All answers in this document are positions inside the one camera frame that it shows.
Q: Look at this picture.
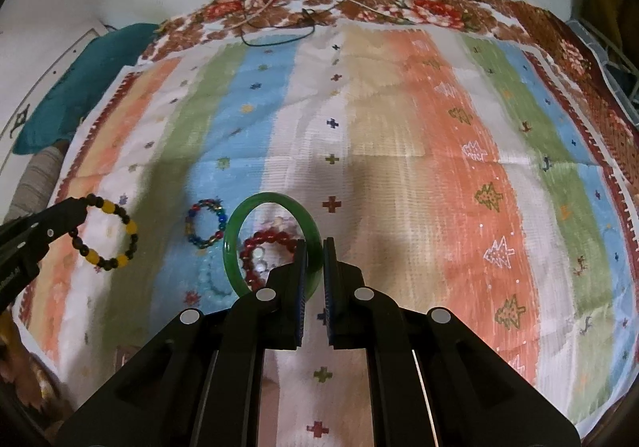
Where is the red bead bracelet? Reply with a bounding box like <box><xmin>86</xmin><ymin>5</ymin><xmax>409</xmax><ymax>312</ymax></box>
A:
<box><xmin>238</xmin><ymin>227</ymin><xmax>301</xmax><ymax>293</ymax></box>

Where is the light blue bead bracelet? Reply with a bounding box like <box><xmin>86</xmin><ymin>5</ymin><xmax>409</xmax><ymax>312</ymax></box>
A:
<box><xmin>196</xmin><ymin>253</ymin><xmax>238</xmax><ymax>298</ymax></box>

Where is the grey striped bolster pillow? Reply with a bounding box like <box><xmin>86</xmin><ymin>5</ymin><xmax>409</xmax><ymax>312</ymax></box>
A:
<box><xmin>3</xmin><ymin>140</ymin><xmax>69</xmax><ymax>223</ymax></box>

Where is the green jade bangle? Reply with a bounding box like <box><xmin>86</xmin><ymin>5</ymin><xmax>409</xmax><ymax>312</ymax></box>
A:
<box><xmin>222</xmin><ymin>192</ymin><xmax>323</xmax><ymax>300</ymax></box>

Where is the multicolour glass bead bracelet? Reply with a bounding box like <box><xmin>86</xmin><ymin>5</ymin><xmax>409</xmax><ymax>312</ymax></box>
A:
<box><xmin>184</xmin><ymin>198</ymin><xmax>229</xmax><ymax>251</ymax></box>

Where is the teal pillow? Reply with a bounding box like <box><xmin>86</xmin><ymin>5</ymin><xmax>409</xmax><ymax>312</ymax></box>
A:
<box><xmin>13</xmin><ymin>23</ymin><xmax>158</xmax><ymax>155</ymax></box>

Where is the striped colourful cloth mat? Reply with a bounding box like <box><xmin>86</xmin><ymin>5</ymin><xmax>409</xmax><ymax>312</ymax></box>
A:
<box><xmin>20</xmin><ymin>22</ymin><xmax>638</xmax><ymax>434</ymax></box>

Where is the black yellow bead bracelet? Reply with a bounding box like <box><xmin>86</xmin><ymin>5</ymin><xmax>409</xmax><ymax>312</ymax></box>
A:
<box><xmin>68</xmin><ymin>193</ymin><xmax>140</xmax><ymax>271</ymax></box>

